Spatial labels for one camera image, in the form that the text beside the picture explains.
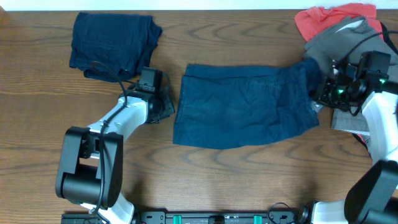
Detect navy blue shorts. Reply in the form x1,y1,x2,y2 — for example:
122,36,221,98
173,58,322,149

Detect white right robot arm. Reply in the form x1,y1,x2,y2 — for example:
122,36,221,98
309,51,397,224

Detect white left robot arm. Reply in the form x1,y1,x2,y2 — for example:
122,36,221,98
55,67,175,224

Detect grey shorts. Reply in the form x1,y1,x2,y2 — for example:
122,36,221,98
304,17,397,146

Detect red orange shirt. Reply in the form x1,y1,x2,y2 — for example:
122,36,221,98
294,3,382,42

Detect folded navy blue garment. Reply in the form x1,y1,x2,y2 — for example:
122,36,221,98
69,12,162,82

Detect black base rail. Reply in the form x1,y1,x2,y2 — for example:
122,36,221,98
60,203,312,224

